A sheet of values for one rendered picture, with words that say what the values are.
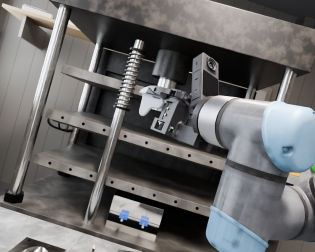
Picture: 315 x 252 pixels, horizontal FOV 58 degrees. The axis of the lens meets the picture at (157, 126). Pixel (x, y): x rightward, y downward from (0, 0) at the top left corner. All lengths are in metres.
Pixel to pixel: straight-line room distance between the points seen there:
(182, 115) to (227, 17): 1.02
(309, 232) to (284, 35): 1.16
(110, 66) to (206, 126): 1.92
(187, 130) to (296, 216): 0.19
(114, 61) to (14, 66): 1.90
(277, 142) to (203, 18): 1.17
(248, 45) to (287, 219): 1.13
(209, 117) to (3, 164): 3.73
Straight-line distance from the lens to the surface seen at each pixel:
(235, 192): 0.35
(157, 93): 0.51
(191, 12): 1.45
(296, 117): 0.33
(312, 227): 0.45
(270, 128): 0.33
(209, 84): 0.49
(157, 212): 1.53
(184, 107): 0.48
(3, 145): 4.00
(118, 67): 2.28
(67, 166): 1.58
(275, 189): 0.36
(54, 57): 1.55
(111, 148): 1.45
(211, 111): 0.40
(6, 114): 3.95
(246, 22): 1.47
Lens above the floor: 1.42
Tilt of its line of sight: 2 degrees down
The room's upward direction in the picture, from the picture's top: 16 degrees clockwise
